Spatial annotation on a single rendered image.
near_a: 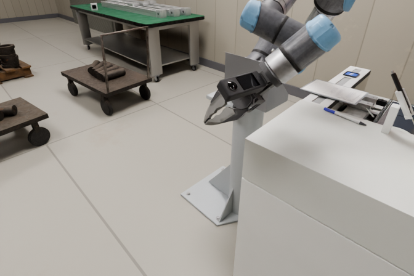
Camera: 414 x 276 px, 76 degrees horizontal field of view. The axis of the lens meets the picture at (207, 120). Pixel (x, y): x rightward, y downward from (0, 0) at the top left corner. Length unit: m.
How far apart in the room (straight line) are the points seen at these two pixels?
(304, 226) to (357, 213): 0.16
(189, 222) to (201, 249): 0.20
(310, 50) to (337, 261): 0.54
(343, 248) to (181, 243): 1.08
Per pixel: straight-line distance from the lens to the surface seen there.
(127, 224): 1.83
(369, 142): 0.86
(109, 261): 1.71
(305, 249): 0.88
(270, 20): 0.71
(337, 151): 0.78
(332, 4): 1.06
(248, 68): 1.20
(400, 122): 1.18
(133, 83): 3.01
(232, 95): 0.56
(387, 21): 2.99
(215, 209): 1.82
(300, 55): 0.61
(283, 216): 0.84
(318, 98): 1.09
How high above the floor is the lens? 1.38
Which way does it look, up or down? 30 degrees down
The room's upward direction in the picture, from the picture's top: straight up
